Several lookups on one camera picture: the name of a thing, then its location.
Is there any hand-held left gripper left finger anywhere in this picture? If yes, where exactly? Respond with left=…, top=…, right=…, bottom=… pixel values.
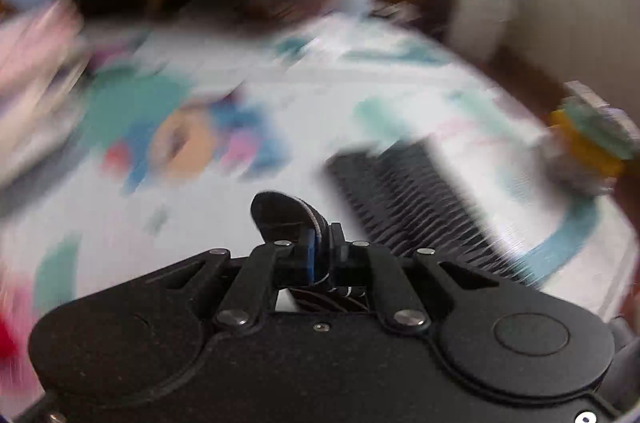
left=145, top=230, right=316, bottom=329

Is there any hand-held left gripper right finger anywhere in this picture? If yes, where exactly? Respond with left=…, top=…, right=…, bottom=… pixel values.
left=327, top=223, right=496, bottom=331

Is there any black striped garment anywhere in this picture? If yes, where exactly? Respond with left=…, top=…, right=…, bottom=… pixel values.
left=250, top=138, right=548, bottom=314

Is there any pile of pastel folded clothes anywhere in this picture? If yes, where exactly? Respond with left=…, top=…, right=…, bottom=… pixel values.
left=0, top=0, right=96, bottom=199

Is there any printed animal play mat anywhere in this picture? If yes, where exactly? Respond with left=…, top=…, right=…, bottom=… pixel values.
left=0, top=10, right=626, bottom=319

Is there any yellow folded garment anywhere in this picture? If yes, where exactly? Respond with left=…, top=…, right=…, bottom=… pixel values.
left=547, top=108, right=623, bottom=178

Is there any white bucket with teal rim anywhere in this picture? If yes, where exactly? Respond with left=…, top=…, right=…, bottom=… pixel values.
left=447, top=0, right=521, bottom=64

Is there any teal folded garment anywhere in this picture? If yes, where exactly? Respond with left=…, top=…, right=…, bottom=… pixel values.
left=560, top=100, right=633, bottom=159

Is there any white grey floral folded garment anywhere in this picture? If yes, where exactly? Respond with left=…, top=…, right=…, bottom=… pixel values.
left=565, top=80, right=633, bottom=139

